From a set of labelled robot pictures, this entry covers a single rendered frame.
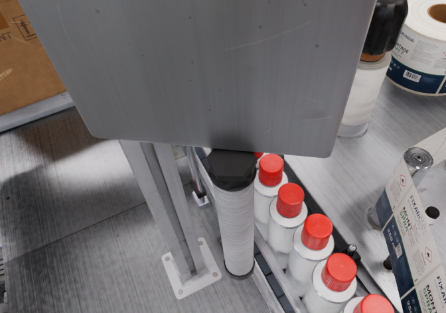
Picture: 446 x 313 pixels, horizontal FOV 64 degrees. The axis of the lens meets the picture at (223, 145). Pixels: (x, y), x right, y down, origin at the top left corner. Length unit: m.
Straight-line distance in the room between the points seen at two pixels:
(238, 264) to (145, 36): 0.26
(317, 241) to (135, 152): 0.23
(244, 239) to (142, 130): 0.14
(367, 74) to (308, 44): 0.51
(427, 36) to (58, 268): 0.85
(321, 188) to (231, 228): 0.43
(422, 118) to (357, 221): 0.31
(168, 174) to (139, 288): 0.35
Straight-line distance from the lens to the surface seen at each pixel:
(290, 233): 0.51
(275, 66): 0.19
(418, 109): 0.91
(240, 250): 0.35
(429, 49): 0.87
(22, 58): 0.98
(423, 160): 0.56
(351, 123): 0.77
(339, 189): 0.72
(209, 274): 0.69
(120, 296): 0.71
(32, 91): 1.03
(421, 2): 0.97
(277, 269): 0.55
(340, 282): 0.43
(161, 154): 0.37
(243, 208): 0.28
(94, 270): 0.74
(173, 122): 0.23
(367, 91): 0.71
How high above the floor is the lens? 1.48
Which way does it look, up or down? 52 degrees down
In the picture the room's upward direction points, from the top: 6 degrees counter-clockwise
